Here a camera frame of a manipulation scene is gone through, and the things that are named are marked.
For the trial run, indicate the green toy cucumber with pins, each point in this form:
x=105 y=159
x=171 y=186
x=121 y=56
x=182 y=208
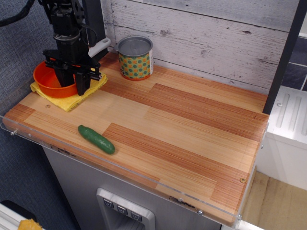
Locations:
x=97 y=139

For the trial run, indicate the red pan with grey handle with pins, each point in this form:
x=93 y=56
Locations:
x=46 y=78

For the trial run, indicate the white ribbed appliance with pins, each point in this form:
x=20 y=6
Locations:
x=283 y=152

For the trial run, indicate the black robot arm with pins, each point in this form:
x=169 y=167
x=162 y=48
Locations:
x=66 y=17

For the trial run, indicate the yellow folded cloth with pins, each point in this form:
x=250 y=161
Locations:
x=68 y=103

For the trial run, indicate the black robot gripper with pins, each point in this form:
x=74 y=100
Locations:
x=72 y=63

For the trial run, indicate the black right upright post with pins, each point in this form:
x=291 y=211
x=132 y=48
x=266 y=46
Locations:
x=286 y=54

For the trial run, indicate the grey cabinet with dispenser panel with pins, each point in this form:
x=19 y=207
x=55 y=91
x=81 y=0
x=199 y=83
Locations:
x=102 y=200

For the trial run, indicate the yellow object at corner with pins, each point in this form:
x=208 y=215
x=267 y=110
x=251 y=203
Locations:
x=29 y=224

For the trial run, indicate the patterned tin can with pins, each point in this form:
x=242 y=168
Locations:
x=135 y=54

